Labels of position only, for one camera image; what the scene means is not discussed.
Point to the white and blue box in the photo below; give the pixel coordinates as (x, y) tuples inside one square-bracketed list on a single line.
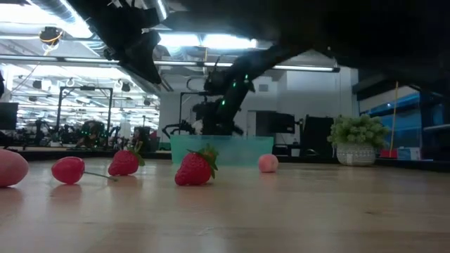
[(409, 154)]

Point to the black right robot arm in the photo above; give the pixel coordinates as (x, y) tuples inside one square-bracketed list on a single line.
[(351, 28)]

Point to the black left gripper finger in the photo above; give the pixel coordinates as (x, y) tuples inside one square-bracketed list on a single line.
[(146, 56)]

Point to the person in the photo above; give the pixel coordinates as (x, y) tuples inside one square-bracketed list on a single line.
[(198, 128)]

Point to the pink plastic peach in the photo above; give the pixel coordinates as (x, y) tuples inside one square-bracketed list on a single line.
[(12, 168), (268, 163)]

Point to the long linear ceiling light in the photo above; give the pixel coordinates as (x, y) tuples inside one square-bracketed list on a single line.
[(306, 67)]

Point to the silver ventilation duct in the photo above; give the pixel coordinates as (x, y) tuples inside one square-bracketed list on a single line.
[(160, 8)]

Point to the black computer monitor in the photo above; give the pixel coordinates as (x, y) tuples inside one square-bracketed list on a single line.
[(8, 116)]

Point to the black round ceiling device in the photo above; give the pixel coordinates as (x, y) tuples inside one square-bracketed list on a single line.
[(51, 35)]

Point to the green plant in white pot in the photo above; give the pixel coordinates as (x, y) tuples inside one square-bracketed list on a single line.
[(355, 154)]

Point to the bright ceiling light panel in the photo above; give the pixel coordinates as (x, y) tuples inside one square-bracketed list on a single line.
[(225, 41)]

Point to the red cherry with stem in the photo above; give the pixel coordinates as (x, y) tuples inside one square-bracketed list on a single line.
[(68, 170)]

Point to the teal plastic tupperware container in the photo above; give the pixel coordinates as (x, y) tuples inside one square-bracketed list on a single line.
[(239, 151)]

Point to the black upright panel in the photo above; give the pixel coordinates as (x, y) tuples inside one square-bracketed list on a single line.
[(318, 137)]

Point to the red plastic strawberry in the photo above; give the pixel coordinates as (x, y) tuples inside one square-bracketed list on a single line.
[(123, 163), (193, 172)]

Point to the red plastic box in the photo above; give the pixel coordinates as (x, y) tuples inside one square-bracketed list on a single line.
[(386, 154)]

